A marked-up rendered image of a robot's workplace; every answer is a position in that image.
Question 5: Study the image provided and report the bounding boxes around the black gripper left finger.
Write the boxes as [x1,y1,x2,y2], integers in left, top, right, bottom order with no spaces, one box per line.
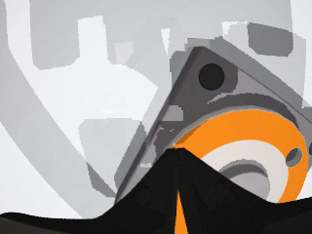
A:
[0,148,178,234]

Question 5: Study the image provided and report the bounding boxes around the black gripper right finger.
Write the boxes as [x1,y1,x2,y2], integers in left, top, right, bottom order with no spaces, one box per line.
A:
[175,147,312,234]

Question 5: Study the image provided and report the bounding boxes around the orange round plate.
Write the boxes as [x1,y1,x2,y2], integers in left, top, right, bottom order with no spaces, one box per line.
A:
[163,105,308,203]

